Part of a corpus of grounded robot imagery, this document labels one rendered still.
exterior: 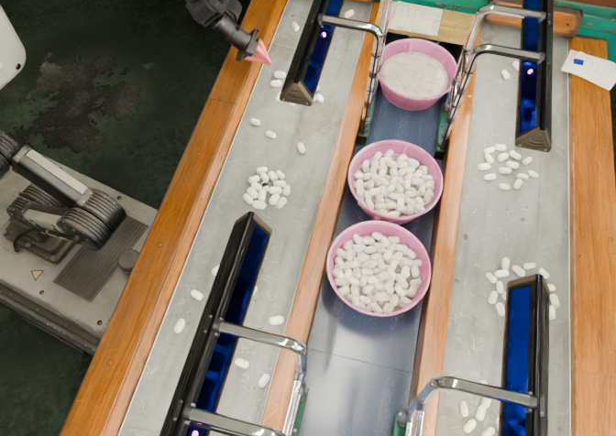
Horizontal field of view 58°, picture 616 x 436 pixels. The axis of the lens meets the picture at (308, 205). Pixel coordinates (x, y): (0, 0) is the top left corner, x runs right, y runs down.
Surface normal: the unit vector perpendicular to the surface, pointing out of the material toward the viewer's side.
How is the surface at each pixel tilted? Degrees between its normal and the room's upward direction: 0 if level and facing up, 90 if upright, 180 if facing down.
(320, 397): 0
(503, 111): 0
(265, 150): 0
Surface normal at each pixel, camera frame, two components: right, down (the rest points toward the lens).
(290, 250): 0.02, -0.51
